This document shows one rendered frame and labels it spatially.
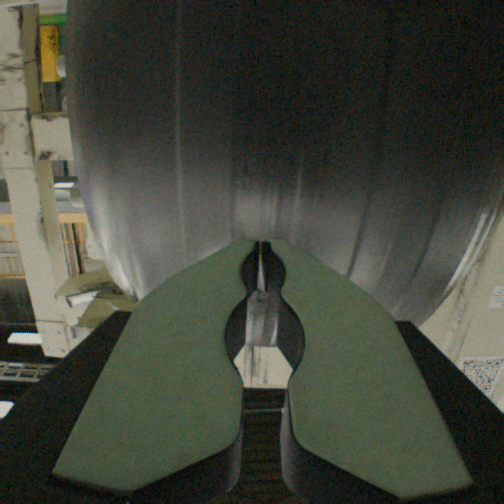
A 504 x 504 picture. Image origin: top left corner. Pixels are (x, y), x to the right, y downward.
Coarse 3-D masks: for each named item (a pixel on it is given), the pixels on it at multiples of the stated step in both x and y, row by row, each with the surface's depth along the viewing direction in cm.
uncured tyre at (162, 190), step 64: (128, 0) 16; (192, 0) 16; (256, 0) 16; (320, 0) 16; (384, 0) 16; (448, 0) 16; (128, 64) 17; (192, 64) 17; (256, 64) 17; (320, 64) 17; (384, 64) 17; (448, 64) 17; (128, 128) 18; (192, 128) 18; (256, 128) 18; (320, 128) 18; (384, 128) 18; (448, 128) 18; (128, 192) 20; (192, 192) 20; (256, 192) 20; (320, 192) 20; (384, 192) 20; (448, 192) 19; (128, 256) 23; (192, 256) 22; (320, 256) 22; (384, 256) 22; (448, 256) 22; (256, 320) 27
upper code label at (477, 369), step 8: (464, 360) 48; (472, 360) 48; (480, 360) 48; (488, 360) 48; (496, 360) 49; (464, 368) 49; (472, 368) 49; (480, 368) 49; (488, 368) 49; (496, 368) 49; (472, 376) 50; (480, 376) 50; (488, 376) 50; (496, 376) 50; (480, 384) 50; (488, 384) 50; (488, 392) 51
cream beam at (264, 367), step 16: (96, 304) 87; (128, 304) 87; (80, 320) 81; (96, 320) 81; (80, 336) 80; (240, 352) 80; (256, 352) 81; (272, 352) 80; (240, 368) 82; (256, 368) 83; (272, 368) 82; (288, 368) 82; (256, 384) 85; (272, 384) 84
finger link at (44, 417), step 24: (120, 312) 8; (96, 336) 8; (72, 360) 7; (96, 360) 7; (48, 384) 6; (72, 384) 6; (24, 408) 6; (48, 408) 6; (72, 408) 6; (0, 432) 5; (24, 432) 6; (48, 432) 6; (0, 456) 5; (24, 456) 5; (48, 456) 5; (0, 480) 5; (24, 480) 5; (48, 480) 5
